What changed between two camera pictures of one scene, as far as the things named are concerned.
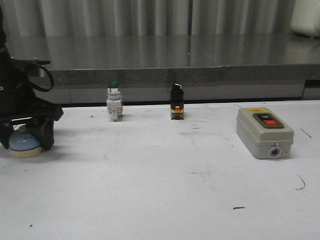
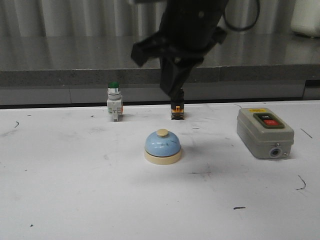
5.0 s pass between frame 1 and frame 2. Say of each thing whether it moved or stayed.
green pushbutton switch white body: stayed
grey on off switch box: stayed
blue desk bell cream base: moved
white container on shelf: stayed
